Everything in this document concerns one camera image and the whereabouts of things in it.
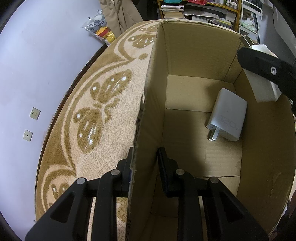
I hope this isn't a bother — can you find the white square power adapter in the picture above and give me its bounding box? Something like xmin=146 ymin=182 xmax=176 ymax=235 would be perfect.
xmin=239 ymin=35 xmax=281 ymax=102

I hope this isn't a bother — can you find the white phone charger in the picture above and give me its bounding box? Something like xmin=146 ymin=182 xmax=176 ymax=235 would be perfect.
xmin=206 ymin=88 xmax=247 ymax=142

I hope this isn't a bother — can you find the brown cardboard box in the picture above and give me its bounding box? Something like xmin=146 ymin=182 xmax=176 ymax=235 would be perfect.
xmin=127 ymin=20 xmax=295 ymax=240

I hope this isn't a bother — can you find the wooden bookshelf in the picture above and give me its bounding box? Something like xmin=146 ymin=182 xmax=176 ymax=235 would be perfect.
xmin=158 ymin=1 xmax=241 ymax=32

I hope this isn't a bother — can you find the beige patterned carpet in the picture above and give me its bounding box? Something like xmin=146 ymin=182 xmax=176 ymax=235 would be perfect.
xmin=35 ymin=21 xmax=161 ymax=240

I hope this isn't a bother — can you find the stack of books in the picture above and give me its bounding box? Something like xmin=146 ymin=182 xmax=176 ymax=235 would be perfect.
xmin=161 ymin=4 xmax=184 ymax=19

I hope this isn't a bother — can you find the beige hanging coat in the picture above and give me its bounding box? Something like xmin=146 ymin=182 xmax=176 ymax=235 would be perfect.
xmin=99 ymin=0 xmax=143 ymax=38

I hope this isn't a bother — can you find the plastic bag of toys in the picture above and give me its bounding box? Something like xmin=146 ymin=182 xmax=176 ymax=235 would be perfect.
xmin=81 ymin=9 xmax=116 ymax=46

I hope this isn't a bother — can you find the white wire rack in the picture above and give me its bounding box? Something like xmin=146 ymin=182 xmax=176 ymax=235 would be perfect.
xmin=239 ymin=0 xmax=263 ymax=43

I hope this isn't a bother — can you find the lower wall socket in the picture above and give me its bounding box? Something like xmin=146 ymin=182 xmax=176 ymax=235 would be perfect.
xmin=23 ymin=130 xmax=33 ymax=142

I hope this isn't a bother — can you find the wall socket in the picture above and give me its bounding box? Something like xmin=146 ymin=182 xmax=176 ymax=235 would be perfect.
xmin=23 ymin=130 xmax=33 ymax=142
xmin=29 ymin=107 xmax=41 ymax=120

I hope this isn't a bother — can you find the upper wall socket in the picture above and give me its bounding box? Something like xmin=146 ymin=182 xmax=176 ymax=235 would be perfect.
xmin=29 ymin=107 xmax=41 ymax=120

